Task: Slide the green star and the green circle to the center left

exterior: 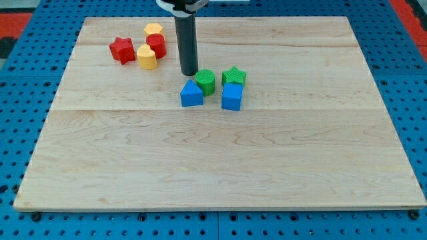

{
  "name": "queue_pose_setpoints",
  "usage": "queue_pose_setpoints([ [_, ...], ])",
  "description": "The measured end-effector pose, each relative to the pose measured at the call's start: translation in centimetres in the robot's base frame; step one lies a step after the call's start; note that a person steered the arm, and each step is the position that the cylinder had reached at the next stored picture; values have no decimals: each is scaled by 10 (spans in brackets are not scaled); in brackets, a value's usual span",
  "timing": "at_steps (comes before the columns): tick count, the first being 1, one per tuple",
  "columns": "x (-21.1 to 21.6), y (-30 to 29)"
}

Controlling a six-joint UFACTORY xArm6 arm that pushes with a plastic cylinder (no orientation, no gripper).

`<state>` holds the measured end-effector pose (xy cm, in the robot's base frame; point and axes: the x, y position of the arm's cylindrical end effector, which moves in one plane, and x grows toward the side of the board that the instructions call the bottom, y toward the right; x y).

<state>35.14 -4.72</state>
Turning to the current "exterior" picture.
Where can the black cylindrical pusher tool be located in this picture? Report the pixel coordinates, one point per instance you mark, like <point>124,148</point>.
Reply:
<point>185,29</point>

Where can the light wooden board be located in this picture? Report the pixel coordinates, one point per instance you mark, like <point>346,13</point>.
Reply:
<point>313,133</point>

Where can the blue triangle block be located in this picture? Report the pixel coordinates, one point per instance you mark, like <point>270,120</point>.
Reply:
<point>191,94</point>

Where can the red cylinder block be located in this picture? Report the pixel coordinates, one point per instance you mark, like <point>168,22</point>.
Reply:
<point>156,41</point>

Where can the green cylinder block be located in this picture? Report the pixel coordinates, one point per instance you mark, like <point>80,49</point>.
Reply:
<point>206,81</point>

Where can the yellow hexagon block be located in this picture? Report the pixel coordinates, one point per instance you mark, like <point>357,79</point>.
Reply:
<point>153,28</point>

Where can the yellow heart block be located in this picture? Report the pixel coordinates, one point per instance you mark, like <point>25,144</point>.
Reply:
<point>146,57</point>

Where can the green star block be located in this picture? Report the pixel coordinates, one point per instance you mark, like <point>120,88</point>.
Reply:
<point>235,76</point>

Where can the blue cube block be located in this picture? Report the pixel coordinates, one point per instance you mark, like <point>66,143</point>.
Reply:
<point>232,96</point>

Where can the red star block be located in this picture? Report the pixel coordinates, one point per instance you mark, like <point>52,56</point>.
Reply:
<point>122,50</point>

